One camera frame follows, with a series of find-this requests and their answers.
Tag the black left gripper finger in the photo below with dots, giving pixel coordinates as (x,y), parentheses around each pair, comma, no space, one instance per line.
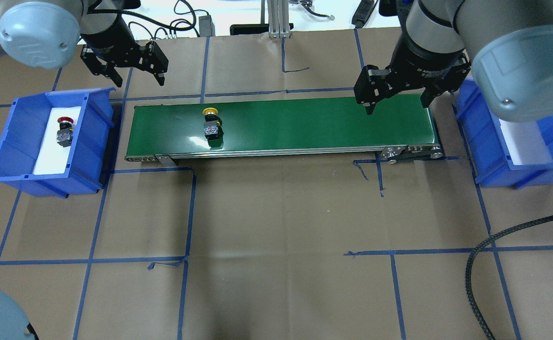
(94,65)
(151,59)

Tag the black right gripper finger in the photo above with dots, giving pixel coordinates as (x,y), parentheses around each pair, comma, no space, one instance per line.
(439,87)
(374,85)

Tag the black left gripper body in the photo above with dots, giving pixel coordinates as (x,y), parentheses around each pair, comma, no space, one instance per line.
(110,37)

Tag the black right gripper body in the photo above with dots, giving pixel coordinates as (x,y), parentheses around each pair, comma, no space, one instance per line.
(423,63)

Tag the red push button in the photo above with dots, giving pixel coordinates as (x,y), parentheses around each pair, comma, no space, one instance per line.
(64,135)

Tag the yellow push button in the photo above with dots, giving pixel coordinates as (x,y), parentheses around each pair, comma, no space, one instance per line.
(213,124)

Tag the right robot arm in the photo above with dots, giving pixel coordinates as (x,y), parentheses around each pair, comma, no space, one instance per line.
(505,45)

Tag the green conveyor belt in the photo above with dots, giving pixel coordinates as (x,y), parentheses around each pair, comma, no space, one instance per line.
(400,128)

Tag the blue bin right side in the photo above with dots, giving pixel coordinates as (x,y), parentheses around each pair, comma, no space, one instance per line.
(505,154)

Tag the blue bin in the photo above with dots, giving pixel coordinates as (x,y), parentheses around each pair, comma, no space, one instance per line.
(505,154)
(30,158)

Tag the black power adapter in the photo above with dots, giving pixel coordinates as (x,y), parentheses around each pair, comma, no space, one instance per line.
(206,27)

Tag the blue bin left side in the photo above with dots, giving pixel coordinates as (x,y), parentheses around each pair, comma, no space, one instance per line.
(30,158)

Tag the white foam pad right bin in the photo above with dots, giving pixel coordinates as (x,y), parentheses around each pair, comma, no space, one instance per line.
(525,143)

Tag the aluminium frame post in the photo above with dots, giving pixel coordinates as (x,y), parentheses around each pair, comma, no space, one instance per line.
(278,19)

